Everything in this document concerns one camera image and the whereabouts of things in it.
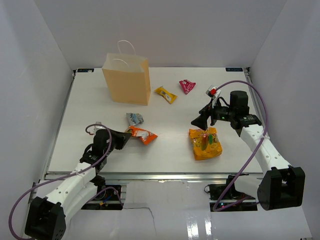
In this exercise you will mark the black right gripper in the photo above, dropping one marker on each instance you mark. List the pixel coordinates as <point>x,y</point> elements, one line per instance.
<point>201,121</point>

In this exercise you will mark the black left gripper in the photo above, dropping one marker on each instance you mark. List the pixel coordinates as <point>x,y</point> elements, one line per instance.
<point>122,138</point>

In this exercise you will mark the silver Himalaya snack packet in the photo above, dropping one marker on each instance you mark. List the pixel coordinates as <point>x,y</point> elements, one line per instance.
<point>134,119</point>

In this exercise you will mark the orange snack packet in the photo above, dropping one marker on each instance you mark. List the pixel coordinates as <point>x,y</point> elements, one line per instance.
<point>144,135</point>

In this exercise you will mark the large yellow candy bag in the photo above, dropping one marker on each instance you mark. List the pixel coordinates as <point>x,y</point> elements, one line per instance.
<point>205,143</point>

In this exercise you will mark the pink snack packet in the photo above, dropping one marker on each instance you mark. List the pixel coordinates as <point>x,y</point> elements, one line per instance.
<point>187,85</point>

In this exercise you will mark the yellow snack bar packet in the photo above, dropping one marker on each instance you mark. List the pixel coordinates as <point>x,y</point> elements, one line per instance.
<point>168,96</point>

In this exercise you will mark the brown paper bag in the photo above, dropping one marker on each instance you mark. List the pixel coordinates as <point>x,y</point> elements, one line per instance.
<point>127,77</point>

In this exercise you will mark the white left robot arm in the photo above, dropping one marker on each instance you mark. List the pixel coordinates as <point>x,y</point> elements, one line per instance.
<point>48,216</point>

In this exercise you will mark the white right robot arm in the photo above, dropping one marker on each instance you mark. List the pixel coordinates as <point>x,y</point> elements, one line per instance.
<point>282,185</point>

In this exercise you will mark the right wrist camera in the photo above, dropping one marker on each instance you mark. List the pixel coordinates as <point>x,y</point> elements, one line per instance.
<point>214,94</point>

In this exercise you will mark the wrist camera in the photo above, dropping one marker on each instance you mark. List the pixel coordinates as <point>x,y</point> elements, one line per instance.
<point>93,129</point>
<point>214,94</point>

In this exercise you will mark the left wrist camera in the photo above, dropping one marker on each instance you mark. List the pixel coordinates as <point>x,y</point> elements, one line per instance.
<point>93,129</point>

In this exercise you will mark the aluminium table edge rail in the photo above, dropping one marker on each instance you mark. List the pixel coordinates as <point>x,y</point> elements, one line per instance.
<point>126,176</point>

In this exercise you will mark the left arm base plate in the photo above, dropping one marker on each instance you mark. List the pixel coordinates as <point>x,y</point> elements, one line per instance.
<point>106,201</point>

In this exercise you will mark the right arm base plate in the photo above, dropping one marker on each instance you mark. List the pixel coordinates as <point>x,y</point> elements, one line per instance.
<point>214,191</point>

